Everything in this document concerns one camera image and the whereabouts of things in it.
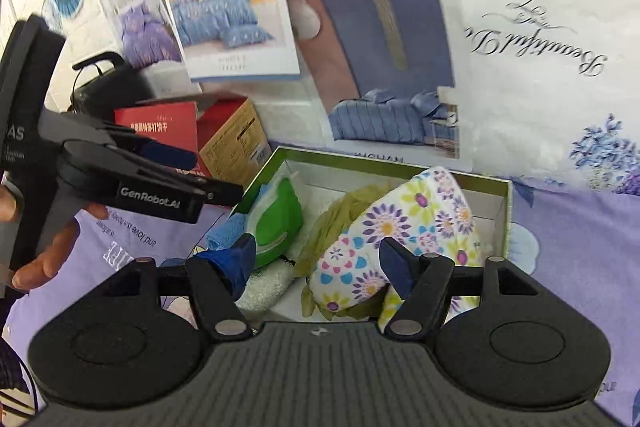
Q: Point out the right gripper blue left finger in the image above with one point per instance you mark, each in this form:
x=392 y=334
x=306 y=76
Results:
x=234 y=264

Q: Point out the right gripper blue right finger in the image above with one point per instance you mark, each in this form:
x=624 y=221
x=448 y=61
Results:
x=401 y=267

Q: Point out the blue microfiber cloth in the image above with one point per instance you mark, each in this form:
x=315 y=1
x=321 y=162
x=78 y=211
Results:
x=226 y=232

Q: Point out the white fluffy towel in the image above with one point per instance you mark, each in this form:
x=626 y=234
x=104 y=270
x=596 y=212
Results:
x=265 y=287

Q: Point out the floral quilted oven mitt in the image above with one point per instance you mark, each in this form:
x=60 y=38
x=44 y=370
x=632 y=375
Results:
x=428 y=214

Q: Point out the green pot holder mat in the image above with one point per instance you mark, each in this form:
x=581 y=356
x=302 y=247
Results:
x=276 y=218

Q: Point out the olive green mesh bath sponge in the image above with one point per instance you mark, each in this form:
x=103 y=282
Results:
x=335 y=220

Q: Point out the person left hand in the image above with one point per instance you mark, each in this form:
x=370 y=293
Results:
x=50 y=260

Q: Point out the green cardboard box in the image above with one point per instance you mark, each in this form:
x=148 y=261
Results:
x=326 y=177

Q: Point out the red cracker box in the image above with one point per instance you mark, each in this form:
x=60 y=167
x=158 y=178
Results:
x=227 y=136

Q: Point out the purple bedding poster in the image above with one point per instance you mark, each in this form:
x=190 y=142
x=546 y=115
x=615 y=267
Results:
x=143 y=30

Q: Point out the purple floral tablecloth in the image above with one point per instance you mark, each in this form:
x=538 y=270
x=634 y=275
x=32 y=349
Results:
x=582 y=245

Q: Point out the striped bedding poster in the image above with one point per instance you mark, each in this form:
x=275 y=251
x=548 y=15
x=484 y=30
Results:
x=386 y=77

